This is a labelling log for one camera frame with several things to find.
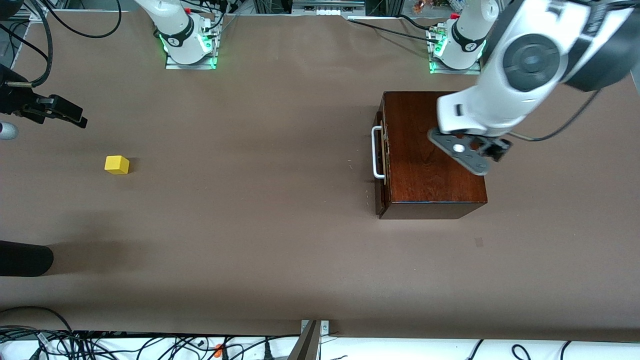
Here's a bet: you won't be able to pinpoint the yellow cube block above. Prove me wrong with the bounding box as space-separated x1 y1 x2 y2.
104 155 131 176

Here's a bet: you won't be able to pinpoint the white metal drawer handle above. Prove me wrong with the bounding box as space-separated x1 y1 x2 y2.
370 126 387 180

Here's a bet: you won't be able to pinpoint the light wood drawer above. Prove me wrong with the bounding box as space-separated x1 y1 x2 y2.
373 111 387 216

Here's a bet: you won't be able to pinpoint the dark brown wooden cabinet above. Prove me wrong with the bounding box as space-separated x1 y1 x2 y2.
378 91 488 220

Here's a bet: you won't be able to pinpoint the black rounded object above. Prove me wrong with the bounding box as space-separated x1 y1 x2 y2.
0 240 55 277

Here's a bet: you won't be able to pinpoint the silver power strip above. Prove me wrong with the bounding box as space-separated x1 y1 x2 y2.
292 0 366 16

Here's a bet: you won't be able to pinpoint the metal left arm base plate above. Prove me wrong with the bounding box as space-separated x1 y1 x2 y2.
426 25 484 76

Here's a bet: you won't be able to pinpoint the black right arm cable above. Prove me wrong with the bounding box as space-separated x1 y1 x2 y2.
0 0 54 89

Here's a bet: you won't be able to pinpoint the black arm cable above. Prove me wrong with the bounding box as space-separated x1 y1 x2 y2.
507 88 602 143
0 0 54 89

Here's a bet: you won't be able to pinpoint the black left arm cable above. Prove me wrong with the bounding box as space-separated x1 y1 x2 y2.
507 88 602 143

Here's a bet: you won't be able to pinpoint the black looped cable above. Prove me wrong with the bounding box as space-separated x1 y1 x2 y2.
37 0 123 39

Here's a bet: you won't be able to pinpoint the black tabletop cable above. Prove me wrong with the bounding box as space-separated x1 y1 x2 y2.
347 15 437 43

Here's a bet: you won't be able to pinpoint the black arched cable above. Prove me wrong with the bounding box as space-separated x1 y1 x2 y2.
0 306 77 347

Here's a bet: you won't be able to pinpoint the aluminium bracket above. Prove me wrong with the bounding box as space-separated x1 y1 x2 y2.
300 320 330 337

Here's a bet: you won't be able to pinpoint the grey metal post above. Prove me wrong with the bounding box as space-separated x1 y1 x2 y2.
288 320 321 360

